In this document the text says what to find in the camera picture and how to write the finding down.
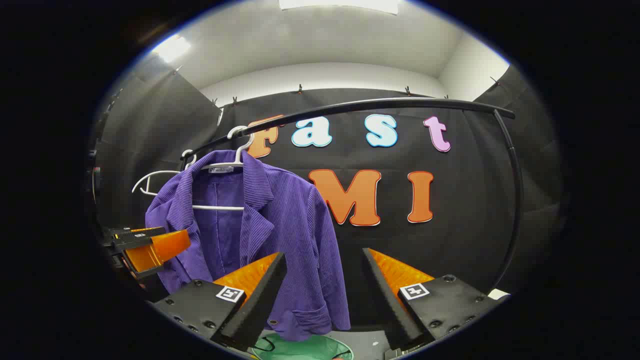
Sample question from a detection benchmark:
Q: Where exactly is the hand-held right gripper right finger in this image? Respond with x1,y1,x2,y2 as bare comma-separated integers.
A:
362,247,506,358

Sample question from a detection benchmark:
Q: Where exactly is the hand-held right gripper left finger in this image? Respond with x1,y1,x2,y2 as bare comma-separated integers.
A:
150,251,289,352

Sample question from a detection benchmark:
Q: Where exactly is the green laundry hamper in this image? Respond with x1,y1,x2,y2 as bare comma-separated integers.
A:
250,333,355,360

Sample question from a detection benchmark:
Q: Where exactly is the white plastic hanger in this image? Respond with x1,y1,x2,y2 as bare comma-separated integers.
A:
192,125,256,212
131,149,198,197

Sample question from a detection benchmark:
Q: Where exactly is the purple corduroy jacket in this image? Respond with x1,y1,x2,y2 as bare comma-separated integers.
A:
145,149,352,342

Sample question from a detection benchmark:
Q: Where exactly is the black clothes rack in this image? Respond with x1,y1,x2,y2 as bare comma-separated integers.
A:
179,97,524,301

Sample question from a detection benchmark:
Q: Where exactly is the black backdrop cloth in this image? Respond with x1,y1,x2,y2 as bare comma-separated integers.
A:
90,62,566,331

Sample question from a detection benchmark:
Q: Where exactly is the ceiling light panel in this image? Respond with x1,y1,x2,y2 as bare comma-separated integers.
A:
152,34,192,64
277,0,401,15

